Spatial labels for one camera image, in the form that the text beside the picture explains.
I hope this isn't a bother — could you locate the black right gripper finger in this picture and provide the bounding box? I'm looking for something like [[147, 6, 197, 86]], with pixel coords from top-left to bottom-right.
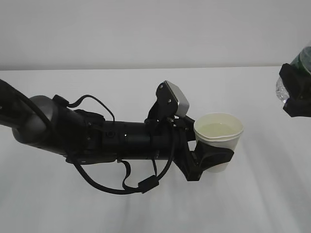
[[279, 63, 311, 117]]

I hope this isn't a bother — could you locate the clear green-label water bottle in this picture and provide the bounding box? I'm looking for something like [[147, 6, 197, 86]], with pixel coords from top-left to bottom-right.
[[276, 46, 311, 103]]

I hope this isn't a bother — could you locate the white paper cup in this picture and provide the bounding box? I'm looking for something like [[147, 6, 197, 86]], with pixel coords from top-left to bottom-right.
[[193, 112, 244, 173]]

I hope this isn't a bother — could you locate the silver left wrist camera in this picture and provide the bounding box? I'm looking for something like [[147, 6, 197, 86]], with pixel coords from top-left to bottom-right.
[[148, 80, 190, 121]]

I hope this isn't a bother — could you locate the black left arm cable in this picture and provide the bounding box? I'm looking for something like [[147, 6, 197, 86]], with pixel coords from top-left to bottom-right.
[[52, 94, 182, 195]]

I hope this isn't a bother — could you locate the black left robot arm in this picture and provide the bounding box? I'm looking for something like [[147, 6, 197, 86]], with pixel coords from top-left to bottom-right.
[[0, 81, 234, 181]]

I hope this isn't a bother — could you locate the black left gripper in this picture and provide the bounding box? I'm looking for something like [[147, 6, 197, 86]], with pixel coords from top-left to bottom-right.
[[145, 116, 234, 181]]

